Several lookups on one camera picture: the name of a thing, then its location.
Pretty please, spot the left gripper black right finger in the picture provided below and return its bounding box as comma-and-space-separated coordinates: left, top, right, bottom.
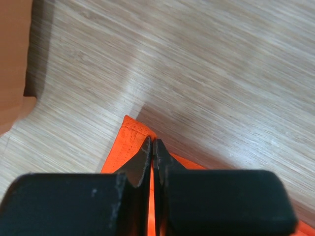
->
153, 139, 298, 236

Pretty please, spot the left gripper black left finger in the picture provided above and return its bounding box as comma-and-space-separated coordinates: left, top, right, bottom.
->
0, 137, 152, 236

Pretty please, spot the orange t-shirt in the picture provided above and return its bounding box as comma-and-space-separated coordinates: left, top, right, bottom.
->
100, 115, 315, 236

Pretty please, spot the orange plastic basket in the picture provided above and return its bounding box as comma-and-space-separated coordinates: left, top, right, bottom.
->
0, 0, 36, 135

